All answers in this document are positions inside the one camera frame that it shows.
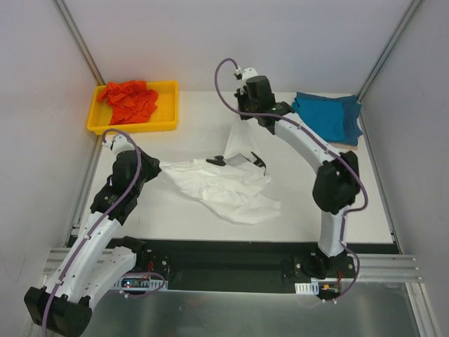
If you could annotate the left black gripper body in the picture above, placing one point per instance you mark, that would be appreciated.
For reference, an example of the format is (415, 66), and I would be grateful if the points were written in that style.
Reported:
(151, 165)

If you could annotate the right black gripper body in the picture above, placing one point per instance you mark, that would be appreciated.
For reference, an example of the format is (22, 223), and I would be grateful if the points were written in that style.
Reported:
(243, 106)

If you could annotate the white t shirt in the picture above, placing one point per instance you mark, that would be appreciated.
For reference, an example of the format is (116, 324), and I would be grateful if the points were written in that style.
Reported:
(231, 184)

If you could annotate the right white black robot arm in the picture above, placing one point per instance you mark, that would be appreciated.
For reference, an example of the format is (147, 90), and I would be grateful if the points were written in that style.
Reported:
(337, 180)

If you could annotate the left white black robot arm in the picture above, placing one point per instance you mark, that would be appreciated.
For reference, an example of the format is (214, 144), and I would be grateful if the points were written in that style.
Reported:
(64, 304)

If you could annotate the folded blue t shirt stack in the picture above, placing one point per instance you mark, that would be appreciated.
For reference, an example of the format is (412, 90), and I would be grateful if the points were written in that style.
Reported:
(335, 120)

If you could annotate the yellow plastic bin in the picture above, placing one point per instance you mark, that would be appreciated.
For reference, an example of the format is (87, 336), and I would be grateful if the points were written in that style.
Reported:
(165, 117)

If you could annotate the orange t shirt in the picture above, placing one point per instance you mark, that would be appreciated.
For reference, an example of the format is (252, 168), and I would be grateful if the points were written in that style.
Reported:
(131, 102)

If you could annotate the left grey cable duct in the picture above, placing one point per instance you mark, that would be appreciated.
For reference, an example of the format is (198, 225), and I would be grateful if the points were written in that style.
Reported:
(139, 284)

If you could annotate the grey cable duct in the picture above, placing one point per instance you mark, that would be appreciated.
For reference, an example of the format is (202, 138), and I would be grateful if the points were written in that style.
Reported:
(139, 284)
(311, 288)

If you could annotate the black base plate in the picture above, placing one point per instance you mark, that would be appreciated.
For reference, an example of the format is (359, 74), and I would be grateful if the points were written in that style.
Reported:
(249, 267)

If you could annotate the right aluminium frame post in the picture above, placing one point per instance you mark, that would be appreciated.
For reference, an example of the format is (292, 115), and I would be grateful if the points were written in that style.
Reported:
(400, 28)

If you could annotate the aluminium frame post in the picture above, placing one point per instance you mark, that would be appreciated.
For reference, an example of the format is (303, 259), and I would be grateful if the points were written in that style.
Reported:
(78, 39)
(400, 28)

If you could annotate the left aluminium frame post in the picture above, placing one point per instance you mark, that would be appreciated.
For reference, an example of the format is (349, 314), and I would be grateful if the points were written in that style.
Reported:
(78, 39)

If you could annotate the right grey cable duct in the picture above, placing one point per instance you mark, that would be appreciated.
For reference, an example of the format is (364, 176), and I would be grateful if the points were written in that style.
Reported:
(311, 288)

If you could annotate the front aluminium rail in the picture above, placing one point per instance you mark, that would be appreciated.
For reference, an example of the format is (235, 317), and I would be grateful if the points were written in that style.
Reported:
(374, 267)

